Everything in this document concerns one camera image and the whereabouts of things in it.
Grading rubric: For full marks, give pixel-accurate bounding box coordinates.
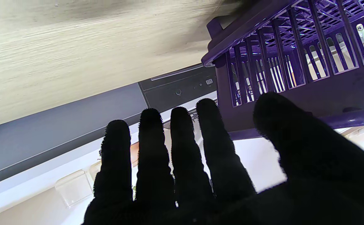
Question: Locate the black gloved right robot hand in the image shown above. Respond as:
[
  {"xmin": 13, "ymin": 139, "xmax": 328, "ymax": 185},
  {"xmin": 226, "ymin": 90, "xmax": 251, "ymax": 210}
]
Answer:
[{"xmin": 82, "ymin": 92, "xmax": 364, "ymax": 225}]

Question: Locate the purple plastic dish rack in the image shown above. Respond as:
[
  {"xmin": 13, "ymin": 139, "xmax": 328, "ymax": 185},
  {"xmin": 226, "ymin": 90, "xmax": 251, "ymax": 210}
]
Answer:
[{"xmin": 201, "ymin": 0, "xmax": 364, "ymax": 141}]

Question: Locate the purple drip tray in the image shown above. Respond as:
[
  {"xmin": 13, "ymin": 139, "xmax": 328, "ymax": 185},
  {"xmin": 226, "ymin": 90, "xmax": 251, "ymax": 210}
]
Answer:
[{"xmin": 206, "ymin": 14, "xmax": 242, "ymax": 39}]

